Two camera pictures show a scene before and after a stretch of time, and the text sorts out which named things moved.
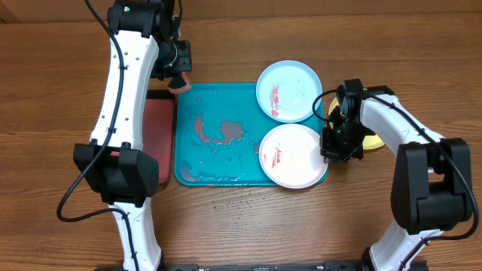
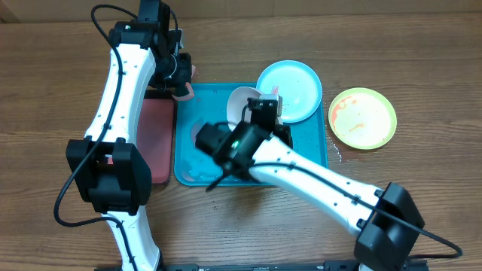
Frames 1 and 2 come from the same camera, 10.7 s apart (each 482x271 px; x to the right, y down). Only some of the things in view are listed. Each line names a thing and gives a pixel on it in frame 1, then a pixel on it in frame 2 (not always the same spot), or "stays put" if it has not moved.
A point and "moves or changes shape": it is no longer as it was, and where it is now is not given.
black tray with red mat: [158, 131] stays put
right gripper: [336, 151] → [285, 135]
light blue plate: [288, 90] stays put
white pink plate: [290, 156] moves or changes shape
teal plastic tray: [218, 128] stays put
